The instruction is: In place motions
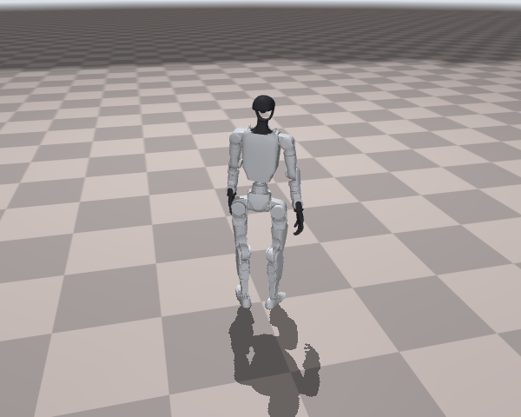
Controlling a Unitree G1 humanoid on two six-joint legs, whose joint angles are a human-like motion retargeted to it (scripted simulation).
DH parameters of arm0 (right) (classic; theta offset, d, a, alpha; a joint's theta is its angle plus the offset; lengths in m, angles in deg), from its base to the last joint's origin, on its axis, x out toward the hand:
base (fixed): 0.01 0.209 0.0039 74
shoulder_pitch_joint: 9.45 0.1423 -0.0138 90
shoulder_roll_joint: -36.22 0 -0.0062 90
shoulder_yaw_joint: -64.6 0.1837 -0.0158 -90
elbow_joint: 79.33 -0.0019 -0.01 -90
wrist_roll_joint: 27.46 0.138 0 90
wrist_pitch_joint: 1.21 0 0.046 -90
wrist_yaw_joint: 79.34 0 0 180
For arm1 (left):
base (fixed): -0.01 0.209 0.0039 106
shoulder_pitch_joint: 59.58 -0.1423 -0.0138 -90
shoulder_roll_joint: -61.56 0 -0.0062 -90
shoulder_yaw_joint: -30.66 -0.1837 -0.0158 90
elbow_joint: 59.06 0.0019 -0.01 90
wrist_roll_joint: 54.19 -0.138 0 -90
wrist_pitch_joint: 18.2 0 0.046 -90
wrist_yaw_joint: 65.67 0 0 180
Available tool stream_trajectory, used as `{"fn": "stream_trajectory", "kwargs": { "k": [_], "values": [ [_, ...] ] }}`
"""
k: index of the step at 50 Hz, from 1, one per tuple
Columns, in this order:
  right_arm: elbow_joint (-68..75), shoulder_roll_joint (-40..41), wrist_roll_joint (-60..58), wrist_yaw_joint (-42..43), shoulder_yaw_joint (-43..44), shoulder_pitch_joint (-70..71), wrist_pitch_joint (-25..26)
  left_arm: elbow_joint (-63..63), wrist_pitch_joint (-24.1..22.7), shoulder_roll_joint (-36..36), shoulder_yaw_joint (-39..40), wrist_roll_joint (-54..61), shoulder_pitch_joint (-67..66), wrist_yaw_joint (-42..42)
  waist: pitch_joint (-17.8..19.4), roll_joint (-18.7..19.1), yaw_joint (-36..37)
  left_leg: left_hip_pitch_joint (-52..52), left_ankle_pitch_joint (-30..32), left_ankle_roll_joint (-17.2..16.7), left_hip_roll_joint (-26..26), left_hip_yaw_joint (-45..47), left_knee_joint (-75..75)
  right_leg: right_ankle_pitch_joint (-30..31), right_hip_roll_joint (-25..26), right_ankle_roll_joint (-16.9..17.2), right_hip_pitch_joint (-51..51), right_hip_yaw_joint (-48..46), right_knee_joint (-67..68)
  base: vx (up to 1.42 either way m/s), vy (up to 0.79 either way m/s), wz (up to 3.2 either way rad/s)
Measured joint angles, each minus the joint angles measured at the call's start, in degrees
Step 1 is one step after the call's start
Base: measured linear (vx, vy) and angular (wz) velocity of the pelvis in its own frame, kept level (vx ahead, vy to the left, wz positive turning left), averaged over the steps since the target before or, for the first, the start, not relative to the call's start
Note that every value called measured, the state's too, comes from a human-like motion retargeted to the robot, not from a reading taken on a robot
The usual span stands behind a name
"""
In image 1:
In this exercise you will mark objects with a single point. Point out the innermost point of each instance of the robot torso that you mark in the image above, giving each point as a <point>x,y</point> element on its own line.
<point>260,159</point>

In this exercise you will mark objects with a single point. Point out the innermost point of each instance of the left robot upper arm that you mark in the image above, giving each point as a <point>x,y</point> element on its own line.
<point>235,148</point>

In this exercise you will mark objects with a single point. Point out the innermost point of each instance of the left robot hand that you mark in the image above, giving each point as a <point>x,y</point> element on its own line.
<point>231,195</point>

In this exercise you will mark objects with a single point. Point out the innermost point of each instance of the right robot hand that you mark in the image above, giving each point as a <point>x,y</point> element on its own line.
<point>300,218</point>

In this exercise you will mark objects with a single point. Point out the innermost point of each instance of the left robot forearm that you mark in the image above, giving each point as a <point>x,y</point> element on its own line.
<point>232,178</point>

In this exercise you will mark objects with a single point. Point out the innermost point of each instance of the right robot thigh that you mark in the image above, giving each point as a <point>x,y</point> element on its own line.
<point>278,211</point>

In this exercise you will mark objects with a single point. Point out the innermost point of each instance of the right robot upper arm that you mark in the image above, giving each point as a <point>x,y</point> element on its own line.
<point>287,143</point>

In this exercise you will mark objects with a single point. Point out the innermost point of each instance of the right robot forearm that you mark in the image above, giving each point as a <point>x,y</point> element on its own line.
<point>295,189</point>

